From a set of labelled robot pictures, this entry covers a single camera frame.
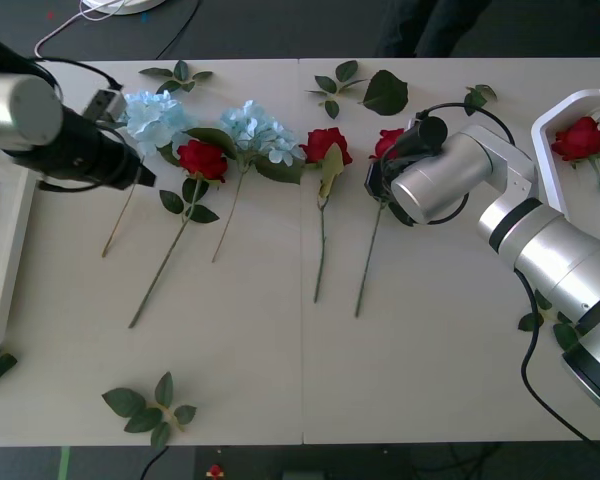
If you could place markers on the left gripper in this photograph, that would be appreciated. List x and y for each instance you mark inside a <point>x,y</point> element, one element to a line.
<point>120,165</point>

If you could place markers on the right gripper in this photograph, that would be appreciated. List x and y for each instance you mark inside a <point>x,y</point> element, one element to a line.
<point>380,175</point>

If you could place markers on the pale blue flower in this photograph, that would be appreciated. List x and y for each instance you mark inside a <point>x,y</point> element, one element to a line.
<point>260,132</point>
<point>152,117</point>

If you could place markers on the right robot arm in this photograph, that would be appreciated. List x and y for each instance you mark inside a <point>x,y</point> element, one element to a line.
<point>545,250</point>

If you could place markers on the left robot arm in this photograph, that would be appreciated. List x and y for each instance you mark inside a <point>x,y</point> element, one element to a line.
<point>25,112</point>

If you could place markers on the red rose with green stem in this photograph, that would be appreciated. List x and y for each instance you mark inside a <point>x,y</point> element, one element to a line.
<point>387,141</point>
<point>582,137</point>

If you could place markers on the red rose, longest stem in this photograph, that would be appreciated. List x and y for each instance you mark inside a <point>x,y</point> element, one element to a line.
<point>202,160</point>

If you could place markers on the red rose, yellowed leaf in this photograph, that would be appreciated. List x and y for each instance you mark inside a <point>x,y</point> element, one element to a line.
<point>325,142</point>

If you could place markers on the single large green leaf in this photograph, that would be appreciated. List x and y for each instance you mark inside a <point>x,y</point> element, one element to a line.
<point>386,92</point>

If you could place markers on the pale blue flower, broad leaves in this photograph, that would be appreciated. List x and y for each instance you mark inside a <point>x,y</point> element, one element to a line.
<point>260,132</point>

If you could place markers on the person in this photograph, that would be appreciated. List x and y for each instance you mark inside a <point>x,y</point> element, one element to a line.
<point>430,27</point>

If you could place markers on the shallow white box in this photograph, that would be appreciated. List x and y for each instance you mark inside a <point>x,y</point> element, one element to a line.
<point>2,240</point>
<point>547,150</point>

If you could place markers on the white round base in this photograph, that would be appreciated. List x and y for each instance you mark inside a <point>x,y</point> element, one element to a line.
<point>130,5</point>

